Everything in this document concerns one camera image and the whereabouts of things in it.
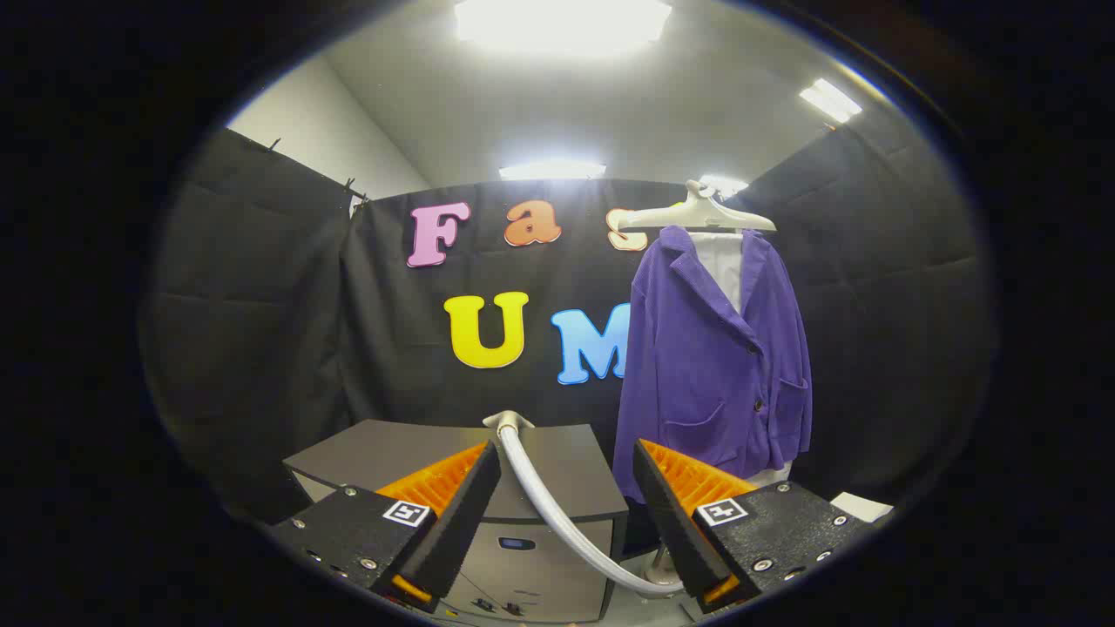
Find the black backdrop cloth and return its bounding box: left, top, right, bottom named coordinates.
left=139, top=104, right=994, bottom=523

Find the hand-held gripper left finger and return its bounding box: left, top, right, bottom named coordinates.
left=270, top=441, right=503, bottom=612

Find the large ceiling light panel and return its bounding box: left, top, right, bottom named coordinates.
left=453, top=0, right=673, bottom=55

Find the white shirt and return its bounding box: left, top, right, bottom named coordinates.
left=691, top=230, right=795, bottom=487

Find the purple jacket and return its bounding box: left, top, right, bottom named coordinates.
left=612, top=225, right=814, bottom=504

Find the white stand base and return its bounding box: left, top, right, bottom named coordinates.
left=642, top=540, right=685, bottom=586

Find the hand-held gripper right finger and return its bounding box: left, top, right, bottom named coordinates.
left=632, top=438, right=876, bottom=614

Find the white clothes hanger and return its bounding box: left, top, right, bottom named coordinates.
left=617, top=179, right=777, bottom=234

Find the grey cabinet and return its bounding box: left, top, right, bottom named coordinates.
left=283, top=420, right=630, bottom=624

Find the white paper sheet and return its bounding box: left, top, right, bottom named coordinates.
left=830, top=492, right=895, bottom=523

